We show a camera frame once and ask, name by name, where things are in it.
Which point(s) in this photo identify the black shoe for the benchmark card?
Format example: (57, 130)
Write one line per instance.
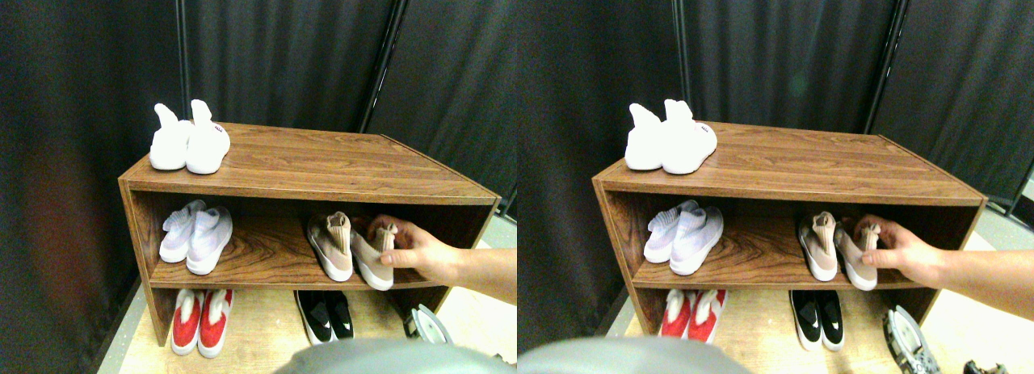
(832, 321)
(806, 321)
(341, 313)
(315, 321)

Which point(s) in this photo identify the white shoe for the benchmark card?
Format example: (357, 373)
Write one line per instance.
(644, 148)
(168, 148)
(208, 148)
(688, 148)

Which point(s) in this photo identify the person's hand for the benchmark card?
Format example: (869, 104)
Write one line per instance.
(911, 258)
(428, 257)

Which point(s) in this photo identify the brown shoe rack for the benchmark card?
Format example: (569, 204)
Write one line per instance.
(323, 168)
(808, 168)

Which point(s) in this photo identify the pale lilac shoe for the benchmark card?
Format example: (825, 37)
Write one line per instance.
(695, 245)
(661, 237)
(208, 245)
(175, 237)

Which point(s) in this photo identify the red shoe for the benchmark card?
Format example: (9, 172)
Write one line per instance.
(701, 317)
(214, 325)
(186, 325)
(673, 317)

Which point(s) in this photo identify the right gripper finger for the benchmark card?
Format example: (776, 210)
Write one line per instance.
(428, 325)
(985, 368)
(909, 346)

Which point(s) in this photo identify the curtain stand pole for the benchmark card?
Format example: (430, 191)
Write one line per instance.
(886, 59)
(678, 55)
(384, 59)

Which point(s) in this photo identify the beige shoe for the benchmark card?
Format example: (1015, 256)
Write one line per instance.
(855, 271)
(370, 269)
(818, 253)
(331, 253)

